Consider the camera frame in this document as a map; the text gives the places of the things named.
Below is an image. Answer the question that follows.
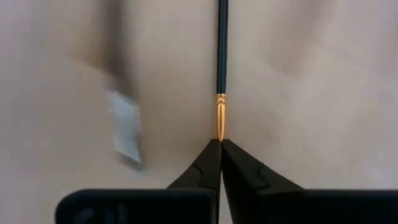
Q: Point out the wooden handle flat paintbrush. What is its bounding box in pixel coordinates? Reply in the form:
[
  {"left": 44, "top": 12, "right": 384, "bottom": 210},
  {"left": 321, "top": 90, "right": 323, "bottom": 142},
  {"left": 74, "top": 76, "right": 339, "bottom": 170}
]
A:
[{"left": 74, "top": 0, "right": 144, "bottom": 170}]

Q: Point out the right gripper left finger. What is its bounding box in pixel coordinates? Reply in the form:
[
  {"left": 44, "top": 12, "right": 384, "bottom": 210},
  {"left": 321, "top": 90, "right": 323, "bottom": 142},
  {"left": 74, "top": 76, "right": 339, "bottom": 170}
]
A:
[{"left": 55, "top": 138, "right": 223, "bottom": 224}]

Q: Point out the black gold-ferrule paintbrush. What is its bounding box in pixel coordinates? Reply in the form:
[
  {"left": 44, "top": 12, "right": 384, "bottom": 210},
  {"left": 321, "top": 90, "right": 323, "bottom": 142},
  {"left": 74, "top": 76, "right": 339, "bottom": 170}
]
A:
[{"left": 216, "top": 0, "right": 229, "bottom": 143}]

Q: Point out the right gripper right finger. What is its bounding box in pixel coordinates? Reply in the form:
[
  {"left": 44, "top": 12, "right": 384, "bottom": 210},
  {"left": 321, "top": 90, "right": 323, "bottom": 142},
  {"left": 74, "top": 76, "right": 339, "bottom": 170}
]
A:
[{"left": 221, "top": 138, "right": 398, "bottom": 224}]

